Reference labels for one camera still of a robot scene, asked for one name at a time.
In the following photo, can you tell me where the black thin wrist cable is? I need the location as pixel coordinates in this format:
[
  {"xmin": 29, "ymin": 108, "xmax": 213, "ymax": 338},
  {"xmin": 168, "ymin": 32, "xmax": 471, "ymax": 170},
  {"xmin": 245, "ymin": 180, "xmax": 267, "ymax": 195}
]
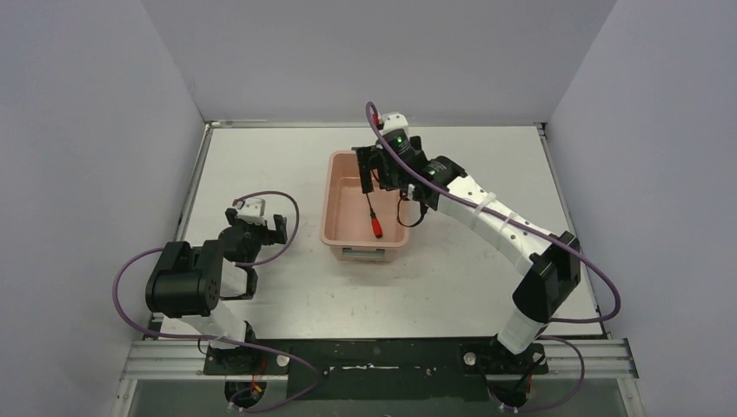
[{"xmin": 395, "ymin": 192, "xmax": 429, "ymax": 228}]

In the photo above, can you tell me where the aluminium frame rail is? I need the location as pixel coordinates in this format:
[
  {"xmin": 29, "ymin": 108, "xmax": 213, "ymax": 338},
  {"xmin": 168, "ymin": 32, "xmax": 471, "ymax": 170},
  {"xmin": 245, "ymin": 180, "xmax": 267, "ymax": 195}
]
[{"xmin": 122, "ymin": 340, "xmax": 639, "ymax": 381}]

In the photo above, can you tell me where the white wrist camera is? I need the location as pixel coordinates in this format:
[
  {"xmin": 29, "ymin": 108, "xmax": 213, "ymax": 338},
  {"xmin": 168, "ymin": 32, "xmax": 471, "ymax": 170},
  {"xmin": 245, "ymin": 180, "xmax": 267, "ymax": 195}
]
[
  {"xmin": 380, "ymin": 112, "xmax": 409, "ymax": 136},
  {"xmin": 235, "ymin": 197, "xmax": 267, "ymax": 226}
]

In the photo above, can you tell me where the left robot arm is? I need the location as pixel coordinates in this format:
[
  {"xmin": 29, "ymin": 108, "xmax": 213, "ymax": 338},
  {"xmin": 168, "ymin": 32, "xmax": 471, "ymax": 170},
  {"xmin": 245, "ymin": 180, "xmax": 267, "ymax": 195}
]
[{"xmin": 145, "ymin": 202, "xmax": 288, "ymax": 374}]

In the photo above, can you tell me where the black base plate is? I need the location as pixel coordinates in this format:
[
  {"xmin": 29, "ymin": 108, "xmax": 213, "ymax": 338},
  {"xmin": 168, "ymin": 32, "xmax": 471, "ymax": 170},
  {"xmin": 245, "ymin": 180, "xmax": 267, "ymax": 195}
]
[{"xmin": 203, "ymin": 334, "xmax": 548, "ymax": 401}]

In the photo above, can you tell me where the red black screwdriver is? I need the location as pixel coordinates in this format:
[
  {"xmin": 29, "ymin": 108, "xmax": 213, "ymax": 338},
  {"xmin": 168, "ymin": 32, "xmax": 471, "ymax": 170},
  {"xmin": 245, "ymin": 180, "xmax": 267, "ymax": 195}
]
[{"xmin": 365, "ymin": 194, "xmax": 383, "ymax": 239}]

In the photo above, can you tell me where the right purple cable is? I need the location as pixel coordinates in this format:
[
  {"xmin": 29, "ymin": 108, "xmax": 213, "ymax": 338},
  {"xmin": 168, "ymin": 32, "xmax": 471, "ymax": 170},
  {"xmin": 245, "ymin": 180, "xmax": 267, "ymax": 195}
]
[{"xmin": 364, "ymin": 101, "xmax": 622, "ymax": 414}]

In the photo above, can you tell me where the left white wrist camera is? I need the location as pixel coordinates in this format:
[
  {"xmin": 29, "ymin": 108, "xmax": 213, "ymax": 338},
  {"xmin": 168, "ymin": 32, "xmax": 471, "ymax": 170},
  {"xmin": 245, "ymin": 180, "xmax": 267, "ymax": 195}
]
[{"xmin": 235, "ymin": 197, "xmax": 267, "ymax": 226}]

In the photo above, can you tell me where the pink plastic bin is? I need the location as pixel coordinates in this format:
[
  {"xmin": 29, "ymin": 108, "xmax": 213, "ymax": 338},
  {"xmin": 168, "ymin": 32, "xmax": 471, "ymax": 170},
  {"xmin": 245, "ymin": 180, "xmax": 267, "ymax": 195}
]
[{"xmin": 320, "ymin": 150, "xmax": 410, "ymax": 262}]

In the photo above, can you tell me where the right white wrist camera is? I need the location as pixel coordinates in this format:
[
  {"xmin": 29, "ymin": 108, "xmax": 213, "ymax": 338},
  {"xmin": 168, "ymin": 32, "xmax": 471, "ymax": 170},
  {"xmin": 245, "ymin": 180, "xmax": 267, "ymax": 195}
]
[{"xmin": 380, "ymin": 112, "xmax": 409, "ymax": 136}]

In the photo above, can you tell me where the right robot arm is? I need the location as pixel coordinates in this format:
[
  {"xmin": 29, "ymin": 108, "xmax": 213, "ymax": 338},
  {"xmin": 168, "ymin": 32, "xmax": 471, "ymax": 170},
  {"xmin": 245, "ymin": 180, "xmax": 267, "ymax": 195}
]
[{"xmin": 354, "ymin": 129, "xmax": 581, "ymax": 373}]

